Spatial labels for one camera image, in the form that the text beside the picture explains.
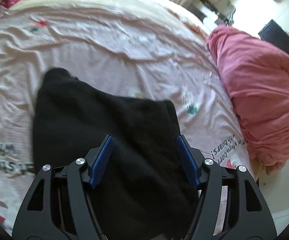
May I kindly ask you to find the pink strawberry print bedsheet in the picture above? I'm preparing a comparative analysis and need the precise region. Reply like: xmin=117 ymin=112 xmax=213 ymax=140
xmin=0 ymin=0 xmax=251 ymax=233

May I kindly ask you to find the black monitor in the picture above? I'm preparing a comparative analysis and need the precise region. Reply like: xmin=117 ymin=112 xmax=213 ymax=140
xmin=258 ymin=20 xmax=289 ymax=55

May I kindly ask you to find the black sweater with orange cuffs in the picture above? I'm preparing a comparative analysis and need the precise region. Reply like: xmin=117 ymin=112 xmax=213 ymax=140
xmin=33 ymin=68 xmax=198 ymax=239

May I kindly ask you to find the pink crumpled duvet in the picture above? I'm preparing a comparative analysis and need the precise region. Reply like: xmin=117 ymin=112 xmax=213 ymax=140
xmin=206 ymin=25 xmax=289 ymax=175

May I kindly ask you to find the grey side desk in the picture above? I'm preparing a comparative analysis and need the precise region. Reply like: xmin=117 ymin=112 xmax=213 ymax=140
xmin=189 ymin=0 xmax=236 ymax=26

